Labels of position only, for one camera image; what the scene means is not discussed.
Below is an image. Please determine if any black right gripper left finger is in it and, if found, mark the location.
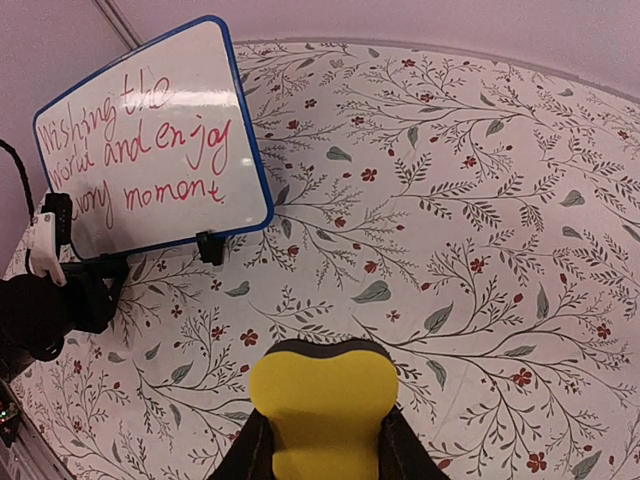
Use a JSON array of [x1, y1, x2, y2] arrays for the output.
[[209, 410, 275, 480]]

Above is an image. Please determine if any floral tablecloth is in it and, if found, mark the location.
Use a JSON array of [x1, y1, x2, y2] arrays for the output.
[[11, 42, 639, 479]]

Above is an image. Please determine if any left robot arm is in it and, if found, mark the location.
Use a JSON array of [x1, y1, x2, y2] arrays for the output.
[[1, 141, 130, 362]]

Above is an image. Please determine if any left metal frame post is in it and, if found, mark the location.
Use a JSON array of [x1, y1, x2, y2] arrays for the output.
[[93, 0, 143, 51]]

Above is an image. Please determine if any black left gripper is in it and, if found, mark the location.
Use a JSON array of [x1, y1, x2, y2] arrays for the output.
[[61, 257, 128, 333]]

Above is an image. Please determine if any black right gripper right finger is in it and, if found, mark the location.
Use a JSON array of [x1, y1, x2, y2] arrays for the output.
[[378, 406, 450, 480]]

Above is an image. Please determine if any black whiteboard foot clip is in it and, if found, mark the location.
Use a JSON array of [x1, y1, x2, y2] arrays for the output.
[[196, 231, 226, 267]]

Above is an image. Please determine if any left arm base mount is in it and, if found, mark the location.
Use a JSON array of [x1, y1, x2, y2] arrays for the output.
[[0, 382, 21, 448]]

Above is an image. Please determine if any blue framed whiteboard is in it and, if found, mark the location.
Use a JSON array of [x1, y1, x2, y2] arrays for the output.
[[33, 15, 274, 260]]

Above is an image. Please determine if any yellow whiteboard eraser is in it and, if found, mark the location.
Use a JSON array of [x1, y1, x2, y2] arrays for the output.
[[249, 339, 399, 479]]

